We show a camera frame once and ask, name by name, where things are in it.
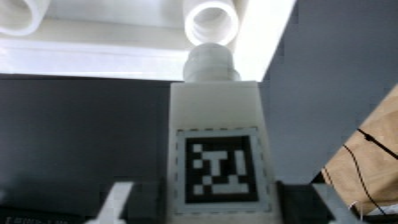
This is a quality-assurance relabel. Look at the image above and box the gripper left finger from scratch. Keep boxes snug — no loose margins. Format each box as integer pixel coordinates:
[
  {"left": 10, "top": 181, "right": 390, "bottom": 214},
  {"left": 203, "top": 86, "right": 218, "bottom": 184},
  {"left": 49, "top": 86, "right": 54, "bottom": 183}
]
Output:
[{"left": 84, "top": 182, "right": 134, "bottom": 224}]

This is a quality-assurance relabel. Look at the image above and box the white square table top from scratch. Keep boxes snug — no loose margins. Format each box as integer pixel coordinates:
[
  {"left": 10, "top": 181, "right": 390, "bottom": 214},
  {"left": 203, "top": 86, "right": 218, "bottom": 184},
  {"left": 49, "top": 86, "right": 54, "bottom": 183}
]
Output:
[{"left": 0, "top": 0, "right": 296, "bottom": 81}]

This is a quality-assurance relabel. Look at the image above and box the wooden board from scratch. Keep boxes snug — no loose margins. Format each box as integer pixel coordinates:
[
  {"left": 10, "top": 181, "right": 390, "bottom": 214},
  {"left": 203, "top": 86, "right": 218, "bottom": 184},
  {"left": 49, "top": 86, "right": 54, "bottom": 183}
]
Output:
[{"left": 321, "top": 84, "right": 398, "bottom": 215}]

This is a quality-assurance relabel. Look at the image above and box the black thin cable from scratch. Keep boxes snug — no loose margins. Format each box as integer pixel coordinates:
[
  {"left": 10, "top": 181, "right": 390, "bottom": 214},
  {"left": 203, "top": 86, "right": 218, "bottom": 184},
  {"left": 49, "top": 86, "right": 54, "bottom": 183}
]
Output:
[{"left": 338, "top": 128, "right": 398, "bottom": 218}]

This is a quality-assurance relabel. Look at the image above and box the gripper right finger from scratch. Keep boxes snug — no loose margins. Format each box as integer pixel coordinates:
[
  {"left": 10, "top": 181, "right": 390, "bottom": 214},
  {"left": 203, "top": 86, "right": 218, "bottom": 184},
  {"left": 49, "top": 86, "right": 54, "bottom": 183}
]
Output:
[{"left": 312, "top": 184, "right": 363, "bottom": 224}]

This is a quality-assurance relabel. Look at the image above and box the white table leg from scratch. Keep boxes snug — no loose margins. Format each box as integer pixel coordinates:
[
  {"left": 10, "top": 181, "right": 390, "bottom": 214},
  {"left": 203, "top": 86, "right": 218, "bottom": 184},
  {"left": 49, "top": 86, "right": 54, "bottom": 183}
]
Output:
[{"left": 164, "top": 43, "right": 282, "bottom": 224}]

